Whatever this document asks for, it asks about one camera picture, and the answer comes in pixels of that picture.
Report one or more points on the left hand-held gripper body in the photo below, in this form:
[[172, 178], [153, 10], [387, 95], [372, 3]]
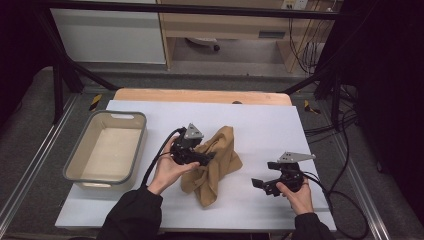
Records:
[[185, 151]]

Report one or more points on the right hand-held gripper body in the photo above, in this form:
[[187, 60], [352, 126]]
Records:
[[290, 178]]

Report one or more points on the brown cloth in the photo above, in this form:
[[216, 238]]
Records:
[[220, 156]]

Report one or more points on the beige bin with grey rim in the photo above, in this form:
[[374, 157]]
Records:
[[106, 150]]

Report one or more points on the person's right hand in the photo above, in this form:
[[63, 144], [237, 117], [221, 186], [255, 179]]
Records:
[[300, 200]]

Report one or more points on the person's left hand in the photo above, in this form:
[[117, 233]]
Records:
[[166, 171]]

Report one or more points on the white board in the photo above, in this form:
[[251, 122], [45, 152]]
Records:
[[273, 133]]

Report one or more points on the black metal stand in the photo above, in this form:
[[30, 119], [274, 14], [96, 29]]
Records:
[[58, 86], [335, 90]]

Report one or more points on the chair base with castor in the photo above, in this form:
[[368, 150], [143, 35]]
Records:
[[203, 41]]

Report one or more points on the light wooden desk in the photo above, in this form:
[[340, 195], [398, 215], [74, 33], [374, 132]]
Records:
[[216, 25]]

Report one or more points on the white cabinet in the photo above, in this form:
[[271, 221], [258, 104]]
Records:
[[110, 36]]

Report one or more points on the dark curtain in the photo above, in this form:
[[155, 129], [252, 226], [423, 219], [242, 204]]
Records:
[[390, 83], [20, 50]]

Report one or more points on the aluminium rail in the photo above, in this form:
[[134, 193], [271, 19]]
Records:
[[40, 150], [363, 190]]

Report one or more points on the black horizontal frame bar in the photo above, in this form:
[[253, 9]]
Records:
[[200, 10]]

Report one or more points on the white wall socket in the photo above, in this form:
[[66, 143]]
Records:
[[295, 4]]

